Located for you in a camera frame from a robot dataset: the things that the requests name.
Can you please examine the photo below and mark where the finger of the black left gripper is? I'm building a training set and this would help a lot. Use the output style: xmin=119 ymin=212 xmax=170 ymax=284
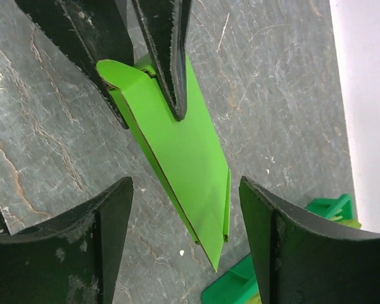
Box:
xmin=132 ymin=0 xmax=193 ymax=122
xmin=16 ymin=0 xmax=134 ymax=129

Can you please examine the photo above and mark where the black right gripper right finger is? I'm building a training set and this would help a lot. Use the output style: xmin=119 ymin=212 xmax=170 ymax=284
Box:
xmin=239 ymin=177 xmax=380 ymax=303

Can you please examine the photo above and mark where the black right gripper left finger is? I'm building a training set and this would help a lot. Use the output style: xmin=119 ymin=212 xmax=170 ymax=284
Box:
xmin=0 ymin=177 xmax=134 ymax=303

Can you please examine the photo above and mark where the green paper box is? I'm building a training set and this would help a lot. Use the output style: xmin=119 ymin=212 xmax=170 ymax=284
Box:
xmin=96 ymin=55 xmax=231 ymax=269

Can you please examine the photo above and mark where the green plastic crate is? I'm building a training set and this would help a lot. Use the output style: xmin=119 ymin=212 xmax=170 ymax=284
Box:
xmin=201 ymin=194 xmax=362 ymax=304

